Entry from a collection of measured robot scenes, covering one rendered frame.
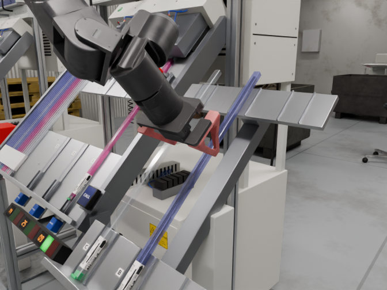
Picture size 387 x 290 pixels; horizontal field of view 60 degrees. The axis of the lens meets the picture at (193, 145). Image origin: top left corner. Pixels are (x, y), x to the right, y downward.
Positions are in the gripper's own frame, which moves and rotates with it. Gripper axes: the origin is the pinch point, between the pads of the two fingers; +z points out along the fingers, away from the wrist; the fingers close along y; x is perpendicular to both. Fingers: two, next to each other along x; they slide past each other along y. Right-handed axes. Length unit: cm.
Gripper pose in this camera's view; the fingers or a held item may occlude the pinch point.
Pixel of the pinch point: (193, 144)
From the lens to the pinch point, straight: 58.1
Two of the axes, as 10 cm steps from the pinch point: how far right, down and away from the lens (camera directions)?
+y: -7.3, -2.0, 6.5
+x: -5.1, 7.9, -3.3
